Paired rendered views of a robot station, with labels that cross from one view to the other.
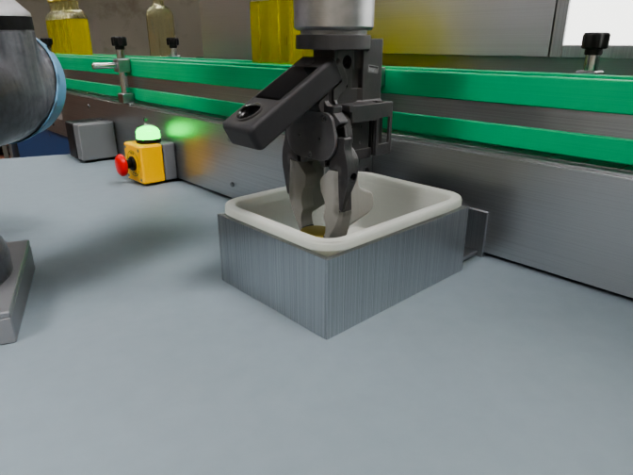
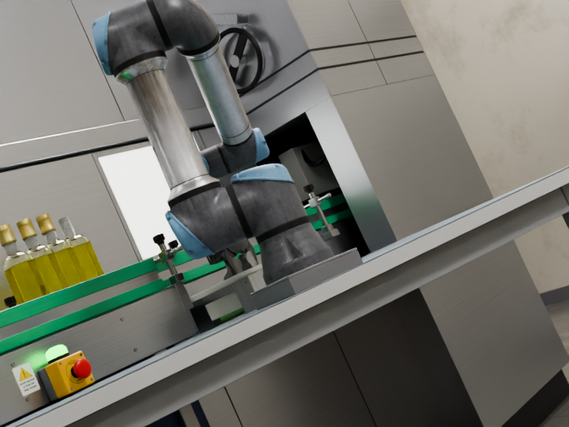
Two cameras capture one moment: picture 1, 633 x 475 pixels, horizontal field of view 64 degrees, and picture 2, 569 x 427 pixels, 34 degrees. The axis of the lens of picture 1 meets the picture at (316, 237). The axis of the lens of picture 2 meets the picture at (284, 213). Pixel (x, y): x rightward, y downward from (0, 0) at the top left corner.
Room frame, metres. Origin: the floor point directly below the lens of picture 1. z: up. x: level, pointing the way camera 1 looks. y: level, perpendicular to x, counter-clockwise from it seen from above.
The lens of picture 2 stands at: (0.71, 2.28, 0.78)
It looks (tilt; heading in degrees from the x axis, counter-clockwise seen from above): 4 degrees up; 261
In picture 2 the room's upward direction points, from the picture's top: 25 degrees counter-clockwise
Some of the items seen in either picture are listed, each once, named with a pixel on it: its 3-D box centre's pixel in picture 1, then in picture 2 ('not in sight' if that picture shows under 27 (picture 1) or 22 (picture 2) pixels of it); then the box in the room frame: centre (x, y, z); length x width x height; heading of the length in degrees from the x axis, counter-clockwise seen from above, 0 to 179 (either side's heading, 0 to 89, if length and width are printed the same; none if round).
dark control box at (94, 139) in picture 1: (91, 139); not in sight; (1.16, 0.51, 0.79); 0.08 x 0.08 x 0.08; 43
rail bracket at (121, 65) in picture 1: (111, 72); not in sight; (1.09, 0.42, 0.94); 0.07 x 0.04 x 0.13; 133
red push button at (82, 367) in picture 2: (126, 164); (80, 369); (0.92, 0.35, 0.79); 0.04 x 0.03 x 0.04; 43
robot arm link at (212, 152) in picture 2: not in sight; (200, 169); (0.51, 0.09, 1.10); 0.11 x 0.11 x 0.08; 83
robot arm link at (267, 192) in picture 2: not in sight; (265, 198); (0.44, 0.37, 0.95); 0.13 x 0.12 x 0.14; 173
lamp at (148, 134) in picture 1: (148, 134); (56, 353); (0.95, 0.31, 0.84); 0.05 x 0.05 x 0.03
